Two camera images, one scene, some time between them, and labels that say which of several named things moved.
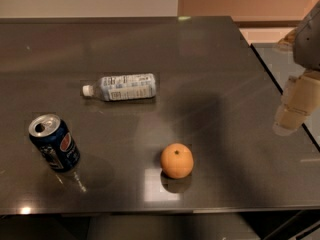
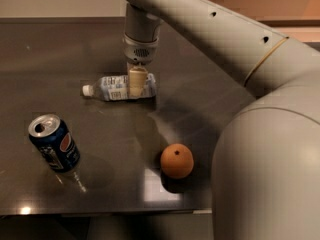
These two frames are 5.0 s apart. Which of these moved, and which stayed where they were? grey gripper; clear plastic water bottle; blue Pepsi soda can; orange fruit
Moved: grey gripper
Stayed: clear plastic water bottle; blue Pepsi soda can; orange fruit
